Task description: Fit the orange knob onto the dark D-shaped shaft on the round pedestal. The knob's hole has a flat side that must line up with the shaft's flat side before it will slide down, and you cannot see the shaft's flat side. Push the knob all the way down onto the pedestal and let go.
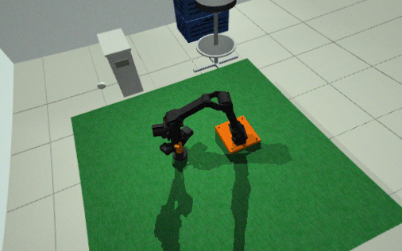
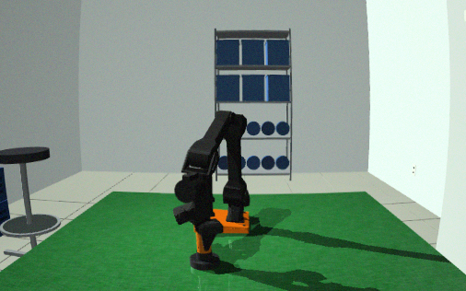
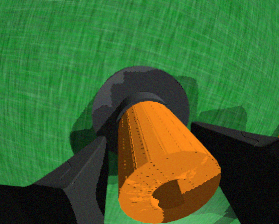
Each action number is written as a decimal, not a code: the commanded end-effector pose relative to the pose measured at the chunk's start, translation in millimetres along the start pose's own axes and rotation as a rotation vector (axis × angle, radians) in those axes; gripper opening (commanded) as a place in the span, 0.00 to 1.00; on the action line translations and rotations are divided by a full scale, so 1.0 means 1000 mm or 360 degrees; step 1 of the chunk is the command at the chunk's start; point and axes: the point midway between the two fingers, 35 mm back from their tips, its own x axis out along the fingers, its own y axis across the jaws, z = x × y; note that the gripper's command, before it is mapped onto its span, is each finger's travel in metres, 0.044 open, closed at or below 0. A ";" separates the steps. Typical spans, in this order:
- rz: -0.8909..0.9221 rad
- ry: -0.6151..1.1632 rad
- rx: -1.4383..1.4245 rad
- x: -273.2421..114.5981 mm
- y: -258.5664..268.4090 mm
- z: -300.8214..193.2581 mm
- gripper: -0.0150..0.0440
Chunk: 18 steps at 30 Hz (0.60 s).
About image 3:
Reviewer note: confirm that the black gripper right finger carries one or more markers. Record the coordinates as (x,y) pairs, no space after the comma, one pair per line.
(249,165)

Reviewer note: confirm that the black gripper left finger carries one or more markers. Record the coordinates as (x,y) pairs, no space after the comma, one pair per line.
(74,193)

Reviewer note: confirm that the orange knob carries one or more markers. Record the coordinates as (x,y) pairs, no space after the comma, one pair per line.
(164,172)

